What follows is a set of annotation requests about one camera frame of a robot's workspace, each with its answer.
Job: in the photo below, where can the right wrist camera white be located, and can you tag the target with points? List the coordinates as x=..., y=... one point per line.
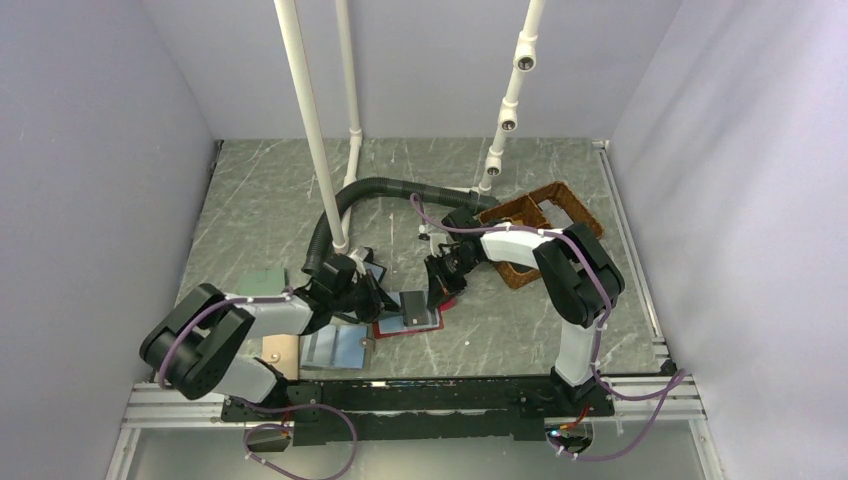
x=432, y=237

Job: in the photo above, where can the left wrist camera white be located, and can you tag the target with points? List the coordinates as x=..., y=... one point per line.
x=361, y=255

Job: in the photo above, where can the dark grey credit card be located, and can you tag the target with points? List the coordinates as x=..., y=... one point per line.
x=415, y=311

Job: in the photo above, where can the white pipe with lights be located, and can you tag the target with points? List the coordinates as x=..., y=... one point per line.
x=524, y=60

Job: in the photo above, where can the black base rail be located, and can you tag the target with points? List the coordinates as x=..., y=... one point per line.
x=519, y=407

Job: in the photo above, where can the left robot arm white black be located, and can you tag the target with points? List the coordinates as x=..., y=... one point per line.
x=195, y=349

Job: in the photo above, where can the red card holder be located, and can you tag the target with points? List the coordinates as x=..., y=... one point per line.
x=393, y=326

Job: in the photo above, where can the green card holder closed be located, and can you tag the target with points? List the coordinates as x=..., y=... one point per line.
x=265, y=282

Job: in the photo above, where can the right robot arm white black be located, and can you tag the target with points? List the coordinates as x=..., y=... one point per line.
x=581, y=280

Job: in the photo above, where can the white pipe rear left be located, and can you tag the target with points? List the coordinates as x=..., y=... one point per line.
x=347, y=57

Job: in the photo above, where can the white pipe front left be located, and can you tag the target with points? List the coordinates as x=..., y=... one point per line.
x=289, y=25

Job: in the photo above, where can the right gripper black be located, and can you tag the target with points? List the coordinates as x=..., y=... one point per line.
x=440, y=286

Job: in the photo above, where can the grey card holder open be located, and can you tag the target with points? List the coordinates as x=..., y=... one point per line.
x=337, y=347

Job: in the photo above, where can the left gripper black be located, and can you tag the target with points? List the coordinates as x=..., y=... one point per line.
x=377, y=304

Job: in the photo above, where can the black card holder open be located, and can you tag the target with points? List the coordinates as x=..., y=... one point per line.
x=378, y=272

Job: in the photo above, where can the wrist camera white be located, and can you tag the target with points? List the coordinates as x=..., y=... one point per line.
x=361, y=255
x=432, y=237

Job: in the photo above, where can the brown wicker basket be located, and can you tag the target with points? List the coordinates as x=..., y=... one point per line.
x=551, y=206

